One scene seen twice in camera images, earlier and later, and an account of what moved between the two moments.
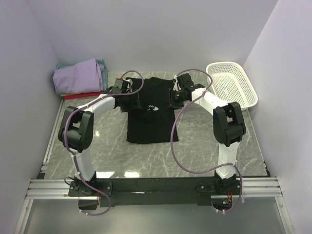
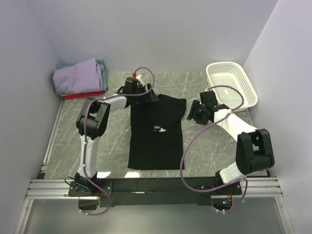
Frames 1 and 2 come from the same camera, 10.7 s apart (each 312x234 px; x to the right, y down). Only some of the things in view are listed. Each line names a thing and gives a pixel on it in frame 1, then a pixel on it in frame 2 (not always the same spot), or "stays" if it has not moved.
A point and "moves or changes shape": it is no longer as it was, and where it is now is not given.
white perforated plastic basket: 231,83 stays
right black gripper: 172,100 -> 195,110
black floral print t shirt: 156,122 moves or changes shape
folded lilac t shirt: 85,77 stays
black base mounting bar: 153,191 stays
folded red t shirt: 82,95 stays
